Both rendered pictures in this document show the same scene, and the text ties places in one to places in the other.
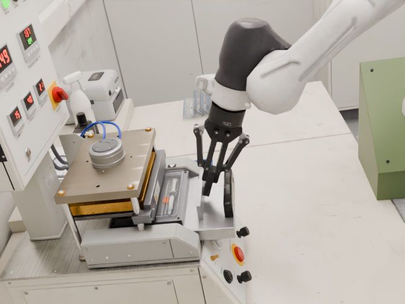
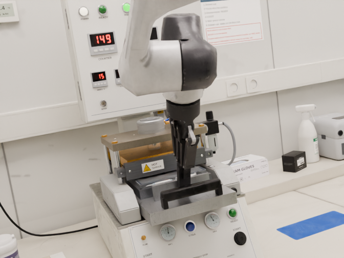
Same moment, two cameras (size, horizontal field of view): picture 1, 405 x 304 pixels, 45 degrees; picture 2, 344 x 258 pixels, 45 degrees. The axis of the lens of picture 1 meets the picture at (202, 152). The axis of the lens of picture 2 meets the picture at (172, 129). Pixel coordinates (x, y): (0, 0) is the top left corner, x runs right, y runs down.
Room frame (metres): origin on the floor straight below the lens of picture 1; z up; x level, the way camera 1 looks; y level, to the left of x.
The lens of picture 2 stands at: (0.51, -0.87, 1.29)
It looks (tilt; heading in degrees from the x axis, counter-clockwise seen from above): 9 degrees down; 64
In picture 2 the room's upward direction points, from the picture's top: 8 degrees counter-clockwise
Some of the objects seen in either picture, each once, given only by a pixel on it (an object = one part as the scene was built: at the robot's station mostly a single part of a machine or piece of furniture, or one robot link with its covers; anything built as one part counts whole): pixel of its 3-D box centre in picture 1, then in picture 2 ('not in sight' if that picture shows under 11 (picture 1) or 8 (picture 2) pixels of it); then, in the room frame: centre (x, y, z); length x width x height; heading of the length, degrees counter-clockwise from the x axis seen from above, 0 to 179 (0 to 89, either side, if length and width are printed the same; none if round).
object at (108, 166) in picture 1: (100, 164); (156, 137); (1.01, 0.24, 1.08); 0.31 x 0.24 x 0.13; 172
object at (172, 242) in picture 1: (141, 245); (117, 196); (0.83, 0.17, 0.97); 0.25 x 0.05 x 0.07; 82
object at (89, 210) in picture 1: (114, 172); (156, 145); (0.99, 0.21, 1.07); 0.22 x 0.17 x 0.10; 172
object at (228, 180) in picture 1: (228, 191); (191, 192); (0.95, -0.04, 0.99); 0.15 x 0.02 x 0.04; 172
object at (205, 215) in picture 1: (172, 202); (172, 187); (0.96, 0.09, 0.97); 0.30 x 0.22 x 0.08; 82
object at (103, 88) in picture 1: (91, 95); (337, 134); (1.97, 0.43, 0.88); 0.25 x 0.20 x 0.17; 80
